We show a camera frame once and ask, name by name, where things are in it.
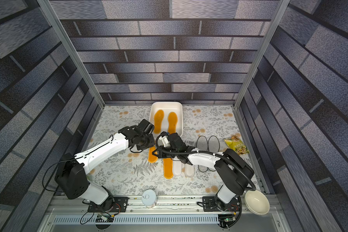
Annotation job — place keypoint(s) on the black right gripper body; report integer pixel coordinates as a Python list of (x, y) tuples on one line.
[(164, 149)]

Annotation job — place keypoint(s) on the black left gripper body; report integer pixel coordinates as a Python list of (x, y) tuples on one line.
[(148, 141)]

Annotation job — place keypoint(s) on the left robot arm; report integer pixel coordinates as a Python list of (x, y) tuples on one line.
[(72, 170)]

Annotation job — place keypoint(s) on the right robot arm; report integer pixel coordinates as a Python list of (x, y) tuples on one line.
[(234, 172)]

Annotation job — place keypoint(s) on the white plastic storage box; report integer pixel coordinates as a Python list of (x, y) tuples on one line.
[(167, 107)]

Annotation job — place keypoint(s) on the left white insole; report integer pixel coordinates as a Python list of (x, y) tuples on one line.
[(177, 168)]

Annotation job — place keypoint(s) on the white insole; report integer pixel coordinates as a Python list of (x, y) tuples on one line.
[(177, 168), (189, 170)]

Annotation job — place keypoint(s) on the right white insole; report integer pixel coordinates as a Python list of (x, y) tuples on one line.
[(189, 170)]

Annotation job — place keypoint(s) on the left grey insole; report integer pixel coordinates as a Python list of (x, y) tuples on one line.
[(202, 144)]

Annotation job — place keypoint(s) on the grey insole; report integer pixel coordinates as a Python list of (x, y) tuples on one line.
[(213, 144), (202, 144)]

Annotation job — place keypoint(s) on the right grey insole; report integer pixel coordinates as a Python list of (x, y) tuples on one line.
[(213, 144)]

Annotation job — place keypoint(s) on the floral patterned table mat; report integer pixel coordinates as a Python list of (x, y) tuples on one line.
[(127, 173)]

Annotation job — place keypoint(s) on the yellow snack bag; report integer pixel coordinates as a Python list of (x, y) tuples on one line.
[(236, 144)]

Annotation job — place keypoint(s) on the cream ceramic bowl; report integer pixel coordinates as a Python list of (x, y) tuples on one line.
[(257, 203)]

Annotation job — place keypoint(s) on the aluminium front rail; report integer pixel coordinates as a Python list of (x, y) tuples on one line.
[(166, 204)]

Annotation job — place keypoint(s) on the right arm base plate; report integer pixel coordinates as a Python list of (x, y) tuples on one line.
[(211, 204)]

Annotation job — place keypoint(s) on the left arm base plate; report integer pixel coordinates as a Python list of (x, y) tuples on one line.
[(116, 204)]

